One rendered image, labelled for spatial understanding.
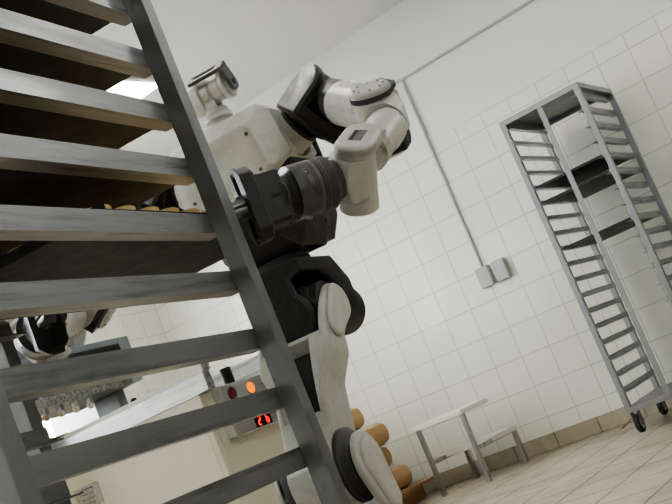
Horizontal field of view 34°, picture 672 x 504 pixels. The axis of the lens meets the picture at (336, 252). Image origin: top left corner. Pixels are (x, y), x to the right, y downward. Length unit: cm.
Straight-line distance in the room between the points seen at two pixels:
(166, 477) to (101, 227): 175
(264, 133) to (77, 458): 116
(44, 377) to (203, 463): 181
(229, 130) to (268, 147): 9
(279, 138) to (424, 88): 502
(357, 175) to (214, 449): 135
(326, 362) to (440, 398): 523
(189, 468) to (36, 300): 182
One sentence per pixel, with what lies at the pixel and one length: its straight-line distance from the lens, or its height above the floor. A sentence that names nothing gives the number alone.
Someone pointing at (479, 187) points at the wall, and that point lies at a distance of 701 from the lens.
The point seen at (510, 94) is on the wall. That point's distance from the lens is 693.
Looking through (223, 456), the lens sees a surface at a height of 67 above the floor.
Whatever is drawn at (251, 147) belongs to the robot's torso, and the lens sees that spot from 219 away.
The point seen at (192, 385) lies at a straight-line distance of 294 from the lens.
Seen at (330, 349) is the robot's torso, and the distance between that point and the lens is 212.
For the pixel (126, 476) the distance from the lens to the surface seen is 316.
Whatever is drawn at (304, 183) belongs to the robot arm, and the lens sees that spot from 168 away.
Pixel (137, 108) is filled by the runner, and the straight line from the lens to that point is 159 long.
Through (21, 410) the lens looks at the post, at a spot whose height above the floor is 83.
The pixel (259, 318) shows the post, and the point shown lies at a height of 80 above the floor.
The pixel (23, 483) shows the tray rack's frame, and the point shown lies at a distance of 105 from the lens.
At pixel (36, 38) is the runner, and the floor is 122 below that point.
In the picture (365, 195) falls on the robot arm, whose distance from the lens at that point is 175.
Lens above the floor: 62
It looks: 9 degrees up
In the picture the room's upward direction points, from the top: 22 degrees counter-clockwise
